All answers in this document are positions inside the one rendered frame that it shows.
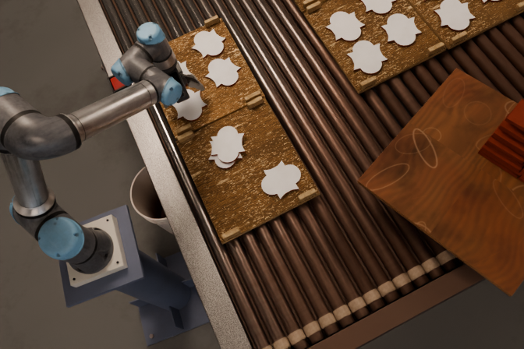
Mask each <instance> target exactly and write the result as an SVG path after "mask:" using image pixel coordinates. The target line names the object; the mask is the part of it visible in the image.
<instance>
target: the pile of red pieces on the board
mask: <svg viewBox="0 0 524 349"><path fill-rule="evenodd" d="M478 154H480V155H481V156H483V157H485V158H486V159H488V160H489V161H490V162H492V163H493V164H496V165H497V166H498V167H500V168H501V169H503V170H504V171H506V172H508V173H509V174H510V175H512V176H514V177H515V178H517V177H518V175H519V177H518V180H520V181H521V182H523V183H524V100H523V99H521V100H520V102H519V103H518V104H517V105H516V106H515V108H514V109H513V110H512V111H511V112H510V113H509V114H508V115H507V116H506V118H505V119H504V120H503V121H502V123H501V124H500V125H499V126H498V127H497V128H496V130H495V131H494V132H493V134H492V135H491V136H490V138H489V139H488V140H487V141H486V142H485V143H484V145H483V146H482V147H481V149H480V150H479V152H478Z"/></svg>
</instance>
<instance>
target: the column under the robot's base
mask: <svg viewBox="0 0 524 349"><path fill-rule="evenodd" d="M108 215H112V216H114V217H116V218H117V221H118V226H119V231H120V235H121V239H122V245H123V248H124V253H125V256H126V262H127V266H128V268H125V269H123V270H120V271H118V272H115V273H112V274H109V275H107V276H105V277H102V278H100V279H97V280H94V281H91V282H90V283H87V284H84V285H81V286H79V287H73V286H71V285H70V281H69V273H68V269H67V265H66V262H65V261H62V260H58V262H59V267H60V272H61V277H62V286H63V291H64V295H65V305H66V307H67V308H70V307H73V306H74V305H78V304H80V303H82V302H85V301H88V300H90V299H92V298H96V297H98V296H101V295H103V294H106V293H108V292H110V291H114V290H117V291H120V292H122V293H124V294H127V295H130V296H132V297H134V298H136V300H133V301H130V302H129V303H130V304H131V305H135V306H138V309H139V313H140V319H141V322H142V327H143V332H144V336H145V340H146V343H147V346H150V345H152V344H156V343H157V342H160V341H162V340H166V339H168V338H170V337H173V336H175V335H178V334H180V333H184V332H186V331H188V330H191V329H193V328H196V327H198V326H202V325H203V324H206V323H209V322H210V321H209V319H208V317H207V314H206V312H205V310H204V307H203V304H202V302H201V300H200V297H199V295H198V293H197V290H196V288H195V285H194V283H193V280H192V278H191V276H190V274H189V271H188V268H187V266H186V263H185V261H184V258H183V257H182V253H181V252H177V253H176V254H173V255H171V256H167V257H165V258H163V257H162V256H160V255H158V254H157V253H155V255H156V258H157V261H156V260H155V259H153V258H151V257H150V256H148V255H147V254H145V253H144V252H142V251H140V250H139V249H138V245H137V242H136V236H135V232H134V229H133V223H132V220H131V216H130V212H129V207H128V206H127V205H124V206H120V207H118V208H115V209H113V210H110V211H108V212H106V213H102V214H100V215H97V216H96V217H91V218H90V219H87V220H84V221H81V222H79V224H81V225H82V226H83V225H84V224H88V223H90V222H93V221H95V220H98V219H101V218H103V217H106V216H108Z"/></svg>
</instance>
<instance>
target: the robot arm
mask: <svg viewBox="0 0 524 349"><path fill-rule="evenodd" d="M136 36H137V41H136V42H135V43H134V45H133V46H132V47H131V48H130V49H129V50H128V51H127V52H126V53H125V54H124V55H123V56H122V57H121V58H119V59H118V60H117V61H116V62H115V63H114V65H113V66H112V67H111V71H112V74H113V75H114V76H115V78H116V79H117V80H118V81H120V82H121V83H122V84H124V85H126V86H129V85H130V84H131V83H133V82H134V83H135V84H133V85H132V86H129V87H127V88H125V89H123V90H120V91H119V92H116V93H114V94H112V95H110V96H108V97H105V98H103V99H101V100H99V101H96V102H94V103H92V104H90V105H87V106H86V107H84V108H81V109H79V110H77V111H74V112H73V113H71V114H69V115H65V114H59V115H56V116H54V117H46V116H44V115H42V113H40V112H39V111H38V110H37V109H36V108H34V107H33V106H32V105H30V104H29V103H28V102H27V101H25V100H24V99H23V98H22V97H21V96H20V95H19V94H18V93H17V92H14V91H13V90H11V89H9V88H8V87H3V86H0V154H1V157H2V161H3V163H4V165H5V169H6V171H7V174H8V176H9V180H10V182H11V184H12V188H13V191H14V193H15V196H14V197H13V198H12V203H10V206H9V211H10V213H11V215H12V217H13V219H14V220H15V222H16V223H18V224H19V225H21V226H22V227H23V228H24V229H25V230H26V231H27V232H28V233H29V234H30V235H31V236H33V237H34V238H35V239H36V240H37V241H38V244H39V246H40V248H41V250H42V251H43V252H44V253H45V254H46V255H48V256H50V257H52V258H53V259H59V260H62V261H65V262H68V263H69V265H70V266H71V267H72V268H73V269H74V270H75V271H77V272H79V273H84V274H93V273H97V272H99V271H101V270H103V269H104V268H105V267H106V266H107V265H108V263H109V262H110V260H111V258H112V255H113V252H114V245H113V241H112V238H111V236H110V235H109V234H108V233H107V232H106V231H103V230H102V229H100V228H97V227H84V226H82V225H81V224H79V223H78V222H77V221H76V220H74V219H73V218H72V217H71V216H70V215H69V214H68V213H67V212H65V211H64V209H63V208H61V207H60V206H59V205H58V204H57V202H56V198H55V194H54V192H53V191H52V189H50V188H49V187H47V186H46V183H45V180H44V175H43V172H42V169H41V164H40V160H47V159H52V158H56V157H60V156H64V155H66V154H68V153H72V152H73V151H74V150H77V149H79V148H80V147H81V146H82V142H83V141H85V140H87V139H89V138H91V137H93V136H95V135H97V134H98V133H100V132H103V131H104V130H106V129H109V128H111V127H112V126H114V125H116V124H118V123H120V122H122V121H124V120H126V119H127V118H130V117H132V116H134V115H135V114H137V113H139V112H141V111H143V110H145V109H147V108H149V107H151V106H153V105H155V104H156V103H158V102H161V103H162V104H163V105H164V107H165V108H168V107H169V106H171V105H173V104H175V103H176V102H177V103H181V102H183V101H185V100H188V99H189V94H188V92H187V90H186V87H185V85H186V84H187V85H188V87H191V88H192V87H194V88H196V89H197V90H200V91H203V90H205V89H204V85H203V84H202V83H201V82H200V81H198V79H197V78H196V77H195V75H194V74H188V75H186V74H183V71H182V69H181V67H180V65H179V63H178V61H177V59H176V57H175V54H174V52H173V50H172V48H171V47H170V45H169V43H168V41H167V39H166V37H165V34H164V32H163V31H162V29H161V28H160V27H159V26H158V25H157V24H156V23H152V22H149V23H144V24H142V25H141V26H140V27H139V28H138V29H137V32H136ZM151 63H153V64H151Z"/></svg>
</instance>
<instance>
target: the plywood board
mask: <svg viewBox="0 0 524 349"><path fill-rule="evenodd" d="M517 104H518V103H516V102H514V101H513V100H511V99H509V98H508V97H506V96H504V95H503V94H501V93H499V92H497V91H496V90H494V89H492V88H490V87H489V86H487V85H485V84H484V83H481V82H480V81H479V80H477V79H475V78H473V77H471V76H470V75H468V74H466V73H465V72H463V71H461V70H460V69H457V68H456V69H455V70H454V71H453V72H452V74H451V75H450V76H449V77H448V78H447V79H446V80H445V81H444V82H443V83H442V84H441V86H440V87H439V88H438V89H437V90H436V92H435V93H434V94H433V95H432V96H431V97H430V99H429V100H428V101H427V102H426V103H425V104H424V105H423V106H422V107H421V108H420V110H419V111H418V112H417V113H416V114H415V115H414V117H413V118H412V119H411V120H410V121H409V122H408V124H407V125H406V126H405V127H404V128H403V129H402V131H401V132H400V133H399V134H398V135H397V136H396V137H395V138H394V139H393V140H392V141H391V143H390V144H389V145H388V146H387V147H386V149H385V150H384V151H383V152H382V153H381V155H380V156H379V157H378V158H377V159H376V160H375V161H374V162H373V163H372V164H371V165H370V167H369V168H368V169H367V170H366V171H365V172H364V174H363V175H362V176H361V177H360V178H359V180H358V181H357V183H358V184H360V185H361V186H362V187H364V188H365V189H366V190H368V191H369V192H371V193H372V194H373V195H375V196H376V197H377V198H378V199H380V200H381V201H382V202H384V203H385V204H387V205H388V206H389V207H391V208H392V209H393V210H394V211H396V212H397V213H399V214H400V215H401V216H403V217H404V218H405V219H406V220H408V221H409V222H410V223H412V224H413V225H415V226H416V227H418V228H419V229H420V230H421V231H422V232H424V233H425V234H427V235H428V236H429V237H431V238H432V239H433V240H435V241H436V242H437V243H438V244H440V245H441V246H443V247H444V248H445V249H447V250H448V251H449V252H450V253H452V254H453V255H454V256H456V257H458V258H459V259H460V260H462V261H463V262H464V263H465V264H467V265H468V266H470V267H471V268H472V269H474V270H475V271H476V272H477V273H479V274H480V275H481V276H483V277H484V278H486V279H487V280H489V281H490V282H491V283H492V284H493V285H495V286H496V287H498V288H499V289H500V290H502V291H503V292H504V293H506V294H507V295H508V296H509V297H511V296H512V295H513V294H514V293H515V291H516V290H517V288H518V287H519V285H520V284H521V283H522V282H523V280H524V183H523V182H521V181H520V180H518V177H519V175H518V177H517V178H515V177H514V176H512V175H510V174H509V173H508V172H506V171H504V170H503V169H501V168H500V167H498V166H497V165H496V164H493V163H492V162H490V161H489V160H488V159H486V158H485V157H483V156H481V155H480V154H478V152H479V150H480V149H481V147H482V146H483V145H484V143H485V142H486V141H487V140H488V139H489V138H490V136H491V135H492V134H493V132H494V131H495V130H496V128H497V127H498V126H499V125H500V124H501V123H502V121H503V120H504V119H505V118H506V116H507V115H508V114H509V113H510V112H511V111H512V110H513V109H514V108H515V106H516V105H517Z"/></svg>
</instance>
